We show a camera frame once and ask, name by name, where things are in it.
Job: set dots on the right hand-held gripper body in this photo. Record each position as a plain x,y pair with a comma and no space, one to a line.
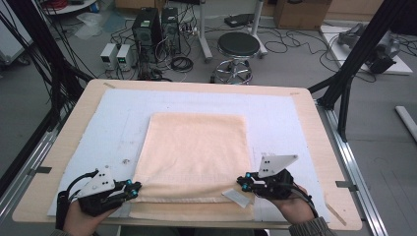
273,164

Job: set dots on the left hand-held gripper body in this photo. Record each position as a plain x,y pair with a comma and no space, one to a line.
98,185

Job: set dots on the peach towel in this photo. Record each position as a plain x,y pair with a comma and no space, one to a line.
193,154

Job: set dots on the person's left hand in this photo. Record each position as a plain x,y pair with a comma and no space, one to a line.
82,223

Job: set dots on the person's right hand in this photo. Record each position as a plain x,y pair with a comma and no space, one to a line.
296,209

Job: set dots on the white grid mat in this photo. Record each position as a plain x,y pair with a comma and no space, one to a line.
124,108

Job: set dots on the long tape strip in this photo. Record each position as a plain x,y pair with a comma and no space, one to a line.
336,213

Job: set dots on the black round stool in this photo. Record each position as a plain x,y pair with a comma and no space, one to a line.
238,43

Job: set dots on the white power supply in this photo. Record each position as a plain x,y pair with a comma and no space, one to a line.
125,57
108,55

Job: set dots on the white floor board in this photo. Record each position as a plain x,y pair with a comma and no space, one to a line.
334,49

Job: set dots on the white tube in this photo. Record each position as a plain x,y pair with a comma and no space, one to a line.
406,121

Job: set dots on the white stand leg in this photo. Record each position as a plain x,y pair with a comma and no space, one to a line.
203,32
257,23

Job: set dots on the black flat device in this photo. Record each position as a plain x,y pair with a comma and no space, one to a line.
238,20

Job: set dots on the cardboard box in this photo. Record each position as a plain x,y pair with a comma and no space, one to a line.
301,14

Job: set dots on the large black computer tower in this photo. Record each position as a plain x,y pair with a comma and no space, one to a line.
146,32

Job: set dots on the slim black computer tower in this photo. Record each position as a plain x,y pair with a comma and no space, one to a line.
171,29

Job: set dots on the clear plastic sheet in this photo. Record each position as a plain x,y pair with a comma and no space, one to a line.
90,24

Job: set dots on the round white table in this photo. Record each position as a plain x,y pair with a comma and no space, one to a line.
72,7

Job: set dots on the metal bracket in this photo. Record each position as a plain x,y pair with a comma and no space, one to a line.
41,170
345,185

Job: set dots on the aluminium rail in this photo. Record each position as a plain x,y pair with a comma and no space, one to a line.
29,164
357,170

